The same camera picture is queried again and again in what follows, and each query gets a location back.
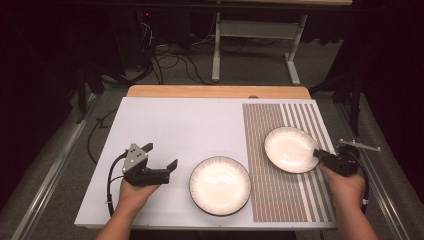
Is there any striped placemat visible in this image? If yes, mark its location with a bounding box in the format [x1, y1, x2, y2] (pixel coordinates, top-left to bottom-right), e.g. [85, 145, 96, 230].
[241, 102, 337, 223]

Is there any dark metal stand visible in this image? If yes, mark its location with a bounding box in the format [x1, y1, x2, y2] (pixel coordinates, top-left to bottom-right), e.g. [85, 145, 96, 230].
[75, 63, 105, 125]
[309, 70, 364, 137]

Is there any white-framed desk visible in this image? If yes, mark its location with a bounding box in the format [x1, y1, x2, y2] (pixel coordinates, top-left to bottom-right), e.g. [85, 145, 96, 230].
[206, 0, 354, 86]

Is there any tangle of black cables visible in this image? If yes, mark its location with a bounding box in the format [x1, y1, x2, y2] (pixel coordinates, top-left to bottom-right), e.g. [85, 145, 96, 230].
[137, 19, 214, 86]

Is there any white board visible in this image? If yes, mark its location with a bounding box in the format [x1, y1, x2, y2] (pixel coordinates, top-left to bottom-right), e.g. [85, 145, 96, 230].
[73, 96, 338, 231]

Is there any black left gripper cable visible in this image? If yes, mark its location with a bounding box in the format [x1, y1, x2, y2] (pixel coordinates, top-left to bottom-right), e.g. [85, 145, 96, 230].
[106, 150, 130, 218]

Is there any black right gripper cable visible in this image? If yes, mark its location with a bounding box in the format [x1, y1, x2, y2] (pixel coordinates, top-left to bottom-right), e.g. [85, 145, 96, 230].
[359, 175, 370, 215]

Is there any black floor cable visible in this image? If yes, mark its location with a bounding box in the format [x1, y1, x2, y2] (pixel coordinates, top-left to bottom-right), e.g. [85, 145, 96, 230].
[86, 107, 120, 166]

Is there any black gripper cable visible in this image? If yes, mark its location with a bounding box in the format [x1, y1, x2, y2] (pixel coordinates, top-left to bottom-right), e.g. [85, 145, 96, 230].
[106, 150, 130, 218]
[359, 175, 370, 215]

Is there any white plate with dark rim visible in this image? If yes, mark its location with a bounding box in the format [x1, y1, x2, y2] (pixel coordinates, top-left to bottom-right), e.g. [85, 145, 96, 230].
[264, 126, 321, 175]
[188, 155, 252, 217]

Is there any wooden table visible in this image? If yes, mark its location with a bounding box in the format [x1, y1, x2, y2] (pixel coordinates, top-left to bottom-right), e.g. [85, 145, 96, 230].
[126, 84, 312, 100]

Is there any black equipment with red light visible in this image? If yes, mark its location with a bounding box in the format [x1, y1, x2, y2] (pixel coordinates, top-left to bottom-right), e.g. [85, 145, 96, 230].
[133, 9, 158, 73]

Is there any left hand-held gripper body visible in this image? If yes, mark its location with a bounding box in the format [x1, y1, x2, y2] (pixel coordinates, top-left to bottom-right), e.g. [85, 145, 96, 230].
[121, 143, 171, 188]

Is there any person's left hand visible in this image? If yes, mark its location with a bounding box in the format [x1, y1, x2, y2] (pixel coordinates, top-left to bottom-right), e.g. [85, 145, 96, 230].
[117, 178, 162, 218]

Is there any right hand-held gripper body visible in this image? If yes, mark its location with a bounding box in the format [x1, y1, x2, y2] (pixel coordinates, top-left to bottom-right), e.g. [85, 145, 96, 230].
[321, 138, 382, 178]

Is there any person's right hand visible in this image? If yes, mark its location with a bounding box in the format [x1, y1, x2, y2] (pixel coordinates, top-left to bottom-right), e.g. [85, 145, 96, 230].
[319, 164, 367, 210]

